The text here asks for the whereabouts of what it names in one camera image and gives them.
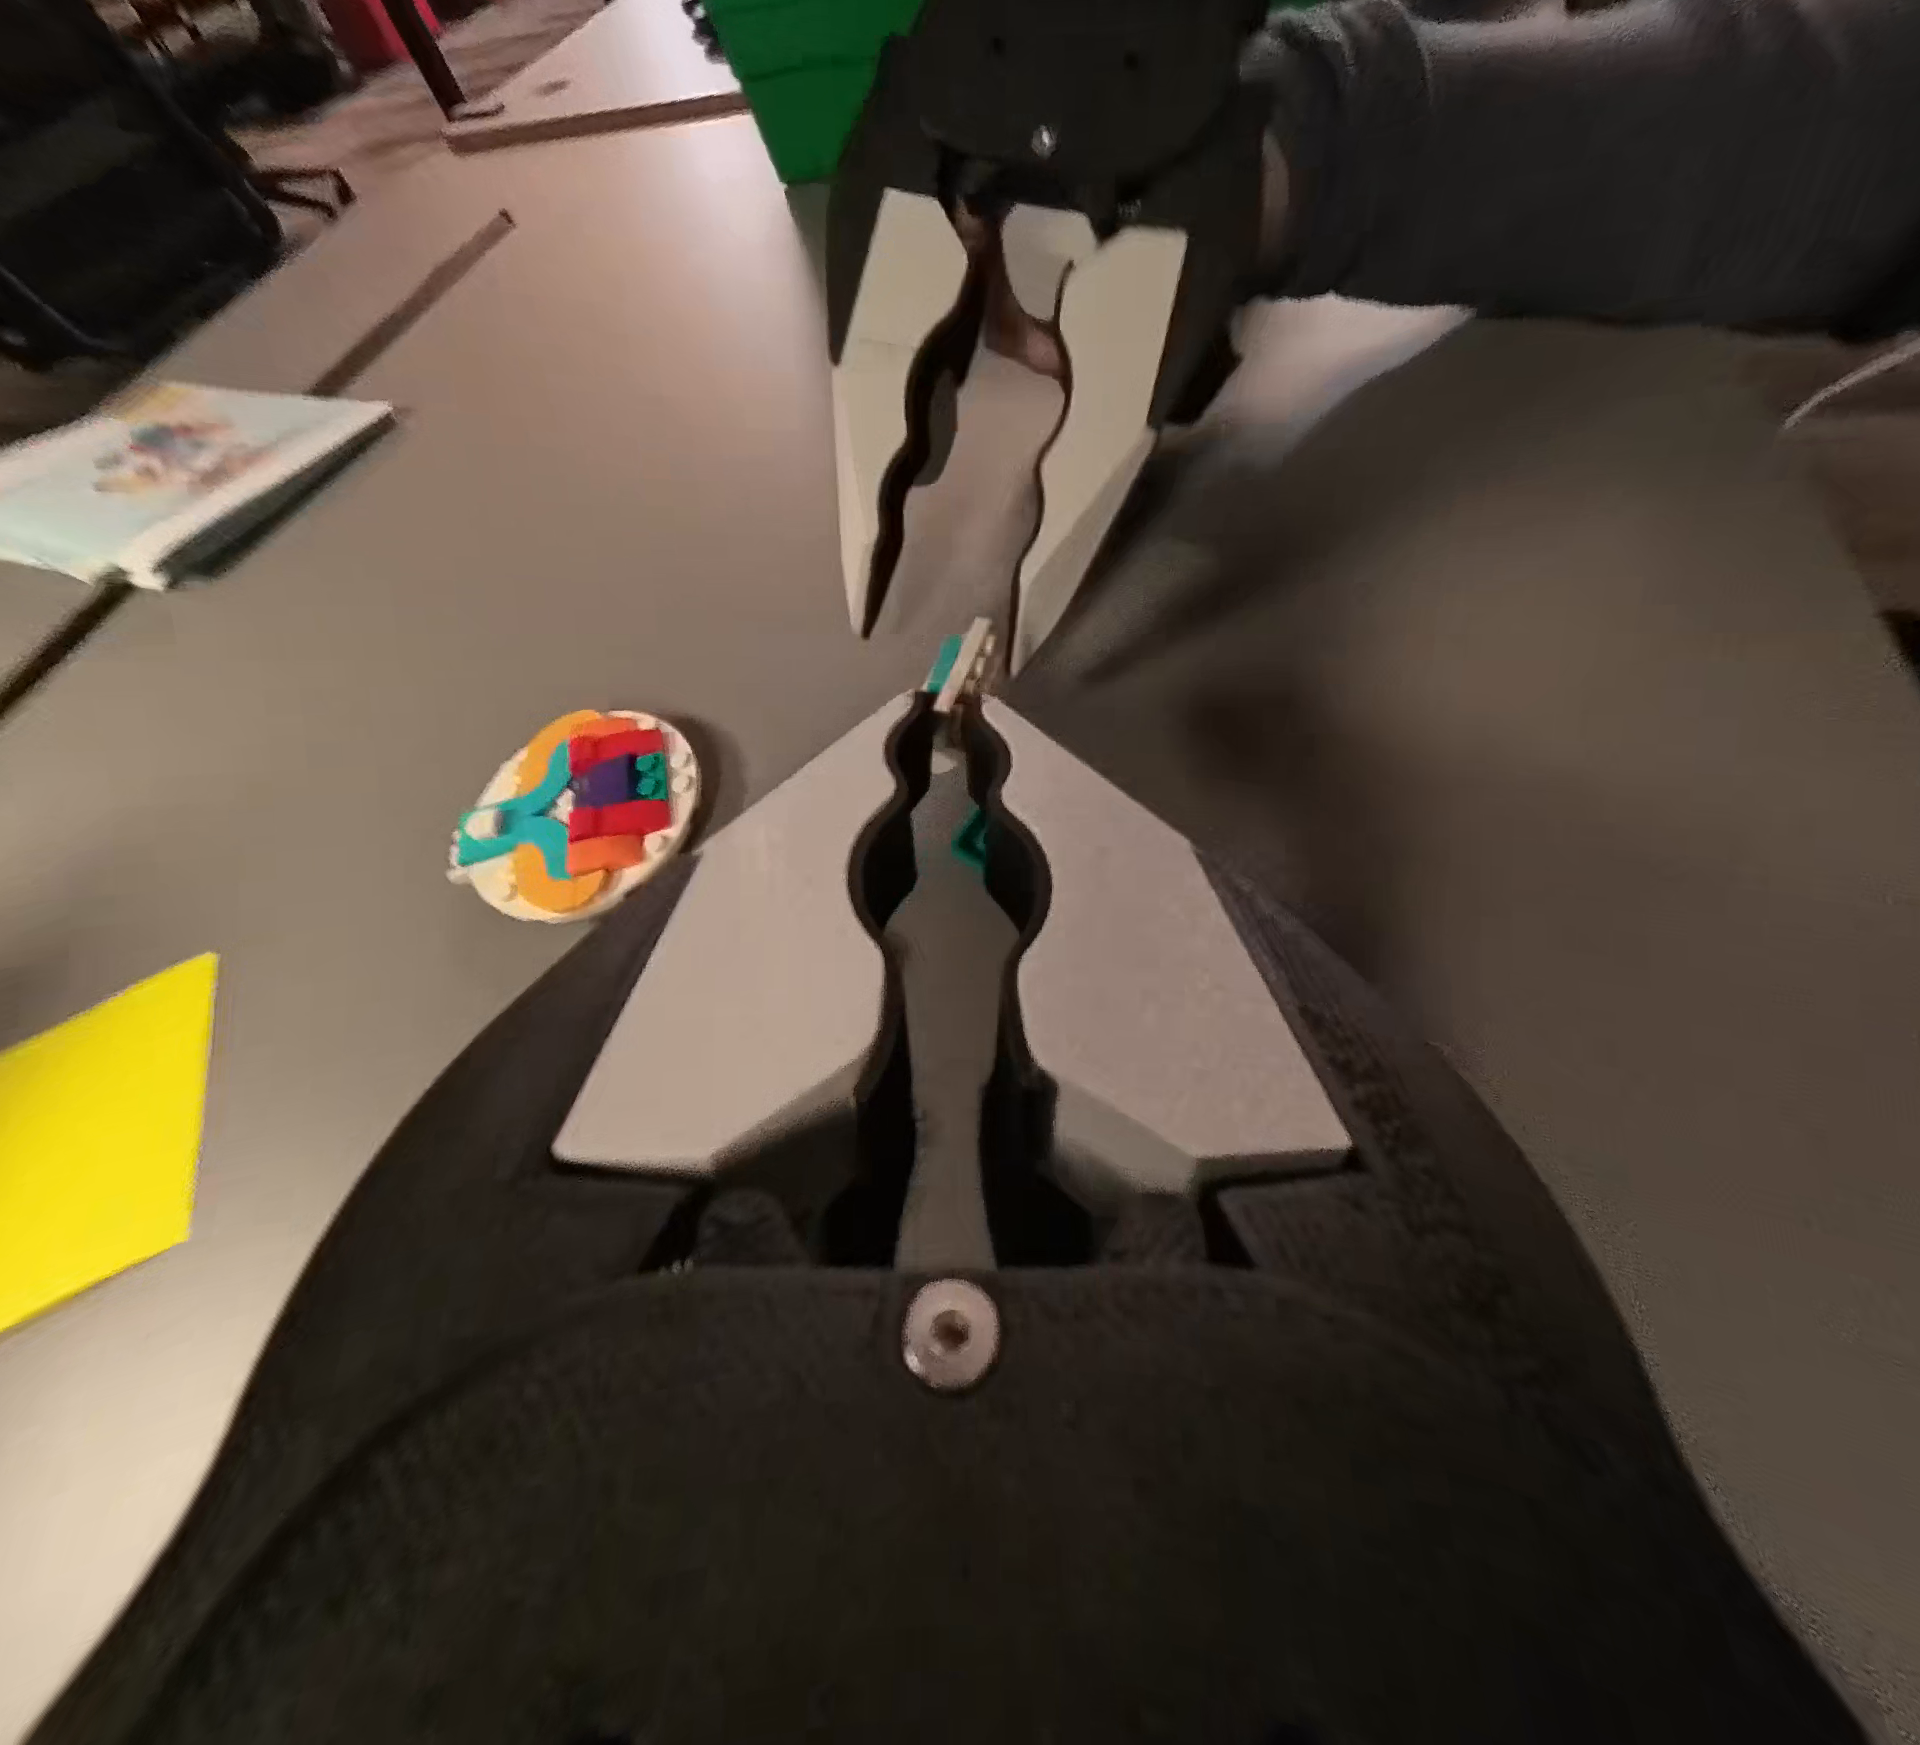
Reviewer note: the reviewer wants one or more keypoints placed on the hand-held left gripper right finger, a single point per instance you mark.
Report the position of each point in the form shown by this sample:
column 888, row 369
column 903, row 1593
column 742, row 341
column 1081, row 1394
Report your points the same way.
column 1184, row 1025

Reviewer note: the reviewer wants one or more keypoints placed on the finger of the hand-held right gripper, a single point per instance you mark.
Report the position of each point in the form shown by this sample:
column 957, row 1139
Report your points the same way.
column 1118, row 365
column 885, row 307

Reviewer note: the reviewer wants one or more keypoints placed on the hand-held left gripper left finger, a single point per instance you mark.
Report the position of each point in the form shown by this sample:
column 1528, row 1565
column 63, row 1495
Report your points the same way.
column 720, row 1025

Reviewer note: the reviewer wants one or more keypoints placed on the round rainbow brick plate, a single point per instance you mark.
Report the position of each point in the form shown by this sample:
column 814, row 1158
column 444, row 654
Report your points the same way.
column 577, row 814

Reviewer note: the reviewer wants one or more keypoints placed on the white brick assembly teal brick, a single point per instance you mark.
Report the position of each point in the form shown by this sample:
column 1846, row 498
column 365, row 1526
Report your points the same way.
column 960, row 666

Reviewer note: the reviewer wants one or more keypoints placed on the person's right forearm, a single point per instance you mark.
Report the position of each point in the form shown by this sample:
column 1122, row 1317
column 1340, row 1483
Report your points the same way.
column 1575, row 140

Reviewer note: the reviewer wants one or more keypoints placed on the person's right hand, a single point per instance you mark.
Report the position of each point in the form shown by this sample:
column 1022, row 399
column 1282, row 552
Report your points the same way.
column 1023, row 329

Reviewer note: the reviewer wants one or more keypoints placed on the green divided plastic bin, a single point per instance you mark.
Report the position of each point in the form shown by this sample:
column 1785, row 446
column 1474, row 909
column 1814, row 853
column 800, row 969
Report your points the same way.
column 811, row 5

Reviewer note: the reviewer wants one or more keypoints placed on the red container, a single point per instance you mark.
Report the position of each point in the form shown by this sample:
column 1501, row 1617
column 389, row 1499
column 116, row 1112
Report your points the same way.
column 375, row 17

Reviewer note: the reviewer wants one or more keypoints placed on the yellow sticky note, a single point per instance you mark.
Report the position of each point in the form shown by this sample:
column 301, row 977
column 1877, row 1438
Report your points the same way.
column 90, row 1145

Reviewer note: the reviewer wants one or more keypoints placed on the instruction booklet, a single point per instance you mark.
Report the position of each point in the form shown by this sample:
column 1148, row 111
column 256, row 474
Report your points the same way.
column 166, row 484

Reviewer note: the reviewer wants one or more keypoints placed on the black mesh office chair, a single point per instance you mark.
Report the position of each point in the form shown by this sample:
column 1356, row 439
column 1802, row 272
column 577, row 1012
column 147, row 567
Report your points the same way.
column 105, row 199

